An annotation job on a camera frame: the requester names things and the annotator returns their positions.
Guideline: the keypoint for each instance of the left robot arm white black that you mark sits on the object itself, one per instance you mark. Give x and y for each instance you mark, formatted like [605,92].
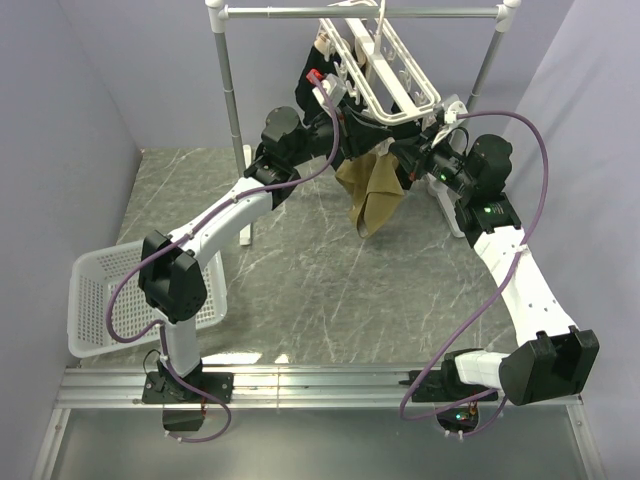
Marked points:
[171,274]

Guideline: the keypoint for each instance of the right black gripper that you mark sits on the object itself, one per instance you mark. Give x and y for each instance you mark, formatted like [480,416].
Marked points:
[416,163]

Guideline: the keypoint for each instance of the metal clothes rack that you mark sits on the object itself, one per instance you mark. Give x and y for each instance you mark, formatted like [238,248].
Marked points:
[219,12]

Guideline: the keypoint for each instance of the black hanging garment right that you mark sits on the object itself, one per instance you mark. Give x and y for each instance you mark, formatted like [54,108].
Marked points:
[400,132]

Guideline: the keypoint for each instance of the aluminium mounting rail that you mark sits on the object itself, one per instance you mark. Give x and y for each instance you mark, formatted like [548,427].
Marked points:
[279,386]

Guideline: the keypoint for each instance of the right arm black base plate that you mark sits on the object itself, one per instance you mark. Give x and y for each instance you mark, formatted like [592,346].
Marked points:
[440,387]

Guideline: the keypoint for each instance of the white plastic laundry basket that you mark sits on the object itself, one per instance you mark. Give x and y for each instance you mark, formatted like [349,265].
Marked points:
[94,277]

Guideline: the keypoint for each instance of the black hanging garments left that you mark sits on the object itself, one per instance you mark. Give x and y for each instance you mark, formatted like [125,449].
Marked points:
[304,96]

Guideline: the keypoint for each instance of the white clip hanger frame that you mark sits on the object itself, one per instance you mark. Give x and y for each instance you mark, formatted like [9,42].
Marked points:
[379,72]

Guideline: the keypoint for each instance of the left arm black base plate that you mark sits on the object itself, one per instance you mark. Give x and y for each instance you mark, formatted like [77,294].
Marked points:
[159,389]

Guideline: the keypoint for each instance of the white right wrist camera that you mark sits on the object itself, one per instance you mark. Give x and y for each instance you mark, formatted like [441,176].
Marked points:
[449,115]

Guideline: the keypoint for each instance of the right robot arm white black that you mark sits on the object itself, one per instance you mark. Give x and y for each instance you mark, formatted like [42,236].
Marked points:
[554,357]

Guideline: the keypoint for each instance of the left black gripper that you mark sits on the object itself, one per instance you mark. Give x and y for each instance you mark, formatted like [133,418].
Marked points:
[344,137]

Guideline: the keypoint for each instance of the tan underwear with cream waistband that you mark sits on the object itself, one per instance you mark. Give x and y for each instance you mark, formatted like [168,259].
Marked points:
[374,188]

